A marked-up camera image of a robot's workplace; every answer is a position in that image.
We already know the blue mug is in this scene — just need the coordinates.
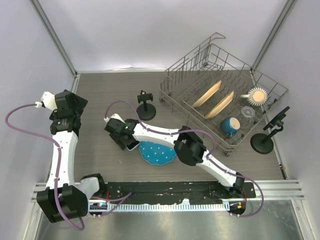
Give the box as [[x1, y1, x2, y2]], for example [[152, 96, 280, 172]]
[[220, 117, 241, 139]]

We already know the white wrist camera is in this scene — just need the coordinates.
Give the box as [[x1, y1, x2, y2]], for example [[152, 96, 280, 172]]
[[103, 113, 126, 124], [35, 91, 58, 111]]

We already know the blue polka dot plate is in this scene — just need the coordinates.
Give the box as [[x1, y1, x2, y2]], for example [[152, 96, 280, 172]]
[[138, 141, 176, 166]]

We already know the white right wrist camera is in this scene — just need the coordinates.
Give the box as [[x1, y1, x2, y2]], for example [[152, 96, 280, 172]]
[[103, 113, 126, 124]]

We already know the beige plate, rear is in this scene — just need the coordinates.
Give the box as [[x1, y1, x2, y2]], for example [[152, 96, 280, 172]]
[[192, 80, 222, 108]]

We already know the grey wire dish rack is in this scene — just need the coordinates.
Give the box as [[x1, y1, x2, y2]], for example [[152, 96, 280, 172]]
[[159, 32, 288, 155]]

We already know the beige plate, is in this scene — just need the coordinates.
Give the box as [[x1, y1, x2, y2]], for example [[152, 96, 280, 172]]
[[204, 91, 234, 119], [192, 80, 222, 108]]

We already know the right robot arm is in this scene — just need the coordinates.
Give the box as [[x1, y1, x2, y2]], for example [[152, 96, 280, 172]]
[[104, 114, 245, 198]]

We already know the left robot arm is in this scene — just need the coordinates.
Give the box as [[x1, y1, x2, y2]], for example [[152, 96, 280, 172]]
[[36, 90, 107, 223]]

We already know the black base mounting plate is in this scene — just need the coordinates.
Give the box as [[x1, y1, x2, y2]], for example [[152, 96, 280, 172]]
[[105, 181, 256, 205]]

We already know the black phone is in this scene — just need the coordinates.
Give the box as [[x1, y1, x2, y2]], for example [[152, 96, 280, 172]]
[[263, 106, 290, 131]]

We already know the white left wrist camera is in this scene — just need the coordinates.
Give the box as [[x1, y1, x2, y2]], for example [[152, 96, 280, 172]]
[[35, 91, 58, 111]]

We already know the black phone stand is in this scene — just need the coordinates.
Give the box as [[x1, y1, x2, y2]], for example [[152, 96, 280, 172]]
[[136, 90, 157, 121], [250, 122, 284, 155]]

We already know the beige plate, front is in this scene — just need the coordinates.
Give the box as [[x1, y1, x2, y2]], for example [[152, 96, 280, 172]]
[[204, 91, 234, 119]]

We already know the clear glass cup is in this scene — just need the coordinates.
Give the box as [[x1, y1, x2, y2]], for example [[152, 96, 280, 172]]
[[239, 106, 256, 128]]

